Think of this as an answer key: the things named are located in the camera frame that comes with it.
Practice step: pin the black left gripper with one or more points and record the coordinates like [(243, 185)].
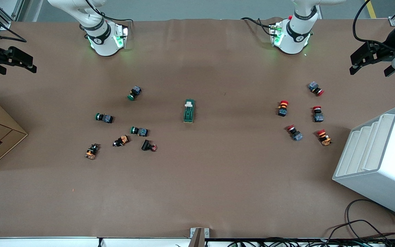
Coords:
[(385, 51)]

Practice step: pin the black switch red lens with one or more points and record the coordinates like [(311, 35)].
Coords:
[(148, 145)]

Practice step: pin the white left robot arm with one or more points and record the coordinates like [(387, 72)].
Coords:
[(295, 37)]

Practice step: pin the white table edge rail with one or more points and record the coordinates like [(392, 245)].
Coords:
[(46, 242)]

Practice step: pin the metal connector plate green light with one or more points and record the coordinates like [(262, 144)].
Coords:
[(122, 36), (276, 34)]

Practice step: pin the brown paper table mat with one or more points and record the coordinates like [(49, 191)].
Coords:
[(218, 178)]

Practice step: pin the red mushroom button orange block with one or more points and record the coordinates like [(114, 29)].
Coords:
[(324, 137)]

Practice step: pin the white stepped rack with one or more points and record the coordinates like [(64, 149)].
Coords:
[(386, 171)]

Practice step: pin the black switch orange block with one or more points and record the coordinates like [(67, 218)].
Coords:
[(92, 151), (121, 140)]

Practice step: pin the green pushbutton grey block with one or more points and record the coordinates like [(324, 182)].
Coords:
[(134, 93), (139, 131), (104, 118)]

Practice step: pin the metal clamp bracket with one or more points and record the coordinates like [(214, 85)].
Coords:
[(199, 236)]

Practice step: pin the red mushroom button grey block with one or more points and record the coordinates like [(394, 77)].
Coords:
[(318, 114), (315, 88), (295, 133)]

